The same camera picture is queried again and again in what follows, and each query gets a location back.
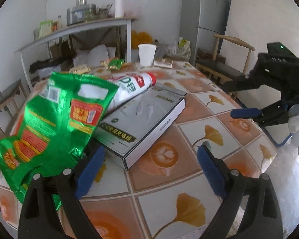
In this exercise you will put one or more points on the white paper cup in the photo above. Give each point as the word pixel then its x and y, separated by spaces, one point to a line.
pixel 146 54

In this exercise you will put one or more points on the yellow snack packet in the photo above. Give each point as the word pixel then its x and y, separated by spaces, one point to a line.
pixel 81 69

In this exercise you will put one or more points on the green snack bag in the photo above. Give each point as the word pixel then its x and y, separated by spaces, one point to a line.
pixel 55 128

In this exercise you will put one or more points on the grey refrigerator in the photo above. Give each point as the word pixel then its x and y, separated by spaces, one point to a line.
pixel 200 20

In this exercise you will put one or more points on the wooden chair left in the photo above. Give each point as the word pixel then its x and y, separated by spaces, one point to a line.
pixel 7 96

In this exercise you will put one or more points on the green packet on shelf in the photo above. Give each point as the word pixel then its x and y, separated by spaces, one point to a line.
pixel 45 28

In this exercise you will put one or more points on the small green snack packet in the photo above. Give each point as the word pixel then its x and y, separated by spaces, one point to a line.
pixel 115 64

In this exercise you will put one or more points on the metal pot on shelf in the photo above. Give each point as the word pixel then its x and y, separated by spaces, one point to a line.
pixel 80 12

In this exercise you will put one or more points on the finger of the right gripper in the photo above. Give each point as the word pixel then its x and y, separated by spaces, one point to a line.
pixel 240 84
pixel 246 113

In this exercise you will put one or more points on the paper towel roll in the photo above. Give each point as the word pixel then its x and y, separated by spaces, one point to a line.
pixel 119 8

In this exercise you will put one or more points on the white milk bottle red cap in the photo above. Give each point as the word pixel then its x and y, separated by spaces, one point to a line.
pixel 130 85

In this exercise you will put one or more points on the orange plastic bag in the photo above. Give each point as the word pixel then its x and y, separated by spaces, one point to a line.
pixel 138 38

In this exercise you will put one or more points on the grey charging cable box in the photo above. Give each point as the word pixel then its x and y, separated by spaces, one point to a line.
pixel 128 132

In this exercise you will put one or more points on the white mattress blue trim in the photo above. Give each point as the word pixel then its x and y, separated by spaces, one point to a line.
pixel 259 22

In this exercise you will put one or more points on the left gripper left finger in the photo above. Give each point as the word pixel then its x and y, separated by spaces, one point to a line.
pixel 39 214

